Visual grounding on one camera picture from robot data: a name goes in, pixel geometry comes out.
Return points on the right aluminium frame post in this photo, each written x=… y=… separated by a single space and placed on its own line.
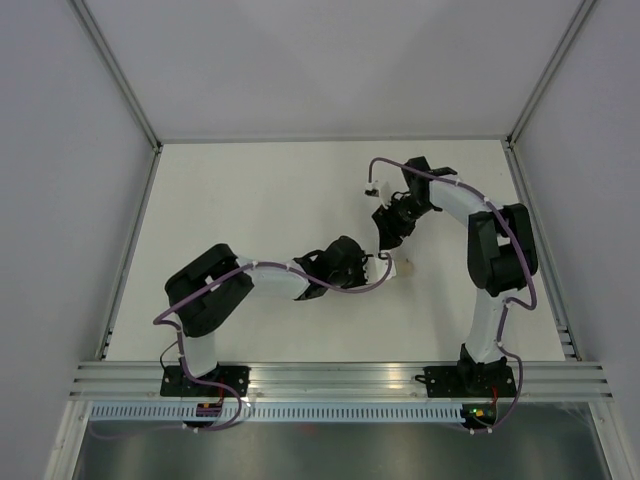
x=575 y=26

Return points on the left aluminium side rail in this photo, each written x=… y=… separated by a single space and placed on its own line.
x=117 y=290

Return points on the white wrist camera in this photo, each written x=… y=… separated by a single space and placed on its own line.
x=379 y=267
x=380 y=191

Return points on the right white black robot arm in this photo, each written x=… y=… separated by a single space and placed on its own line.
x=501 y=260

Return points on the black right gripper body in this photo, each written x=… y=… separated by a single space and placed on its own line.
x=403 y=214

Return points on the right aluminium side rail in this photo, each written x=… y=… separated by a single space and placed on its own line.
x=546 y=266

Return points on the aluminium frame post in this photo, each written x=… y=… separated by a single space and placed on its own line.
x=575 y=26
x=94 y=33

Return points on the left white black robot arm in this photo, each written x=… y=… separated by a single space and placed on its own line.
x=208 y=290

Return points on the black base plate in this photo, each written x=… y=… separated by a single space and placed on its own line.
x=175 y=383
x=451 y=382

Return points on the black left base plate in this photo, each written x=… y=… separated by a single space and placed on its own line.
x=175 y=383

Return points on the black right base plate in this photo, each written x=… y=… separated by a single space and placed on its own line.
x=451 y=382

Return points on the aluminium side rail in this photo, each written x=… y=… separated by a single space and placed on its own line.
x=117 y=290
x=546 y=266

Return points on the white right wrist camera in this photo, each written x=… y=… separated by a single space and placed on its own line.
x=380 y=191

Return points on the white slotted cable duct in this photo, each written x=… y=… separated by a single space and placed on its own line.
x=349 y=412

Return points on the beige cloth napkin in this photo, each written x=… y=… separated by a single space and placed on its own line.
x=402 y=268

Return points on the aluminium front mounting rail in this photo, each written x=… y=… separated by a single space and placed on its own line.
x=562 y=381

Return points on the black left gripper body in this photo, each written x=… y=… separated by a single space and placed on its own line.
x=355 y=275

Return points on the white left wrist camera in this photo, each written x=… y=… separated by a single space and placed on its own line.
x=379 y=267

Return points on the left aluminium frame post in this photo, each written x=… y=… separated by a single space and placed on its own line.
x=94 y=33

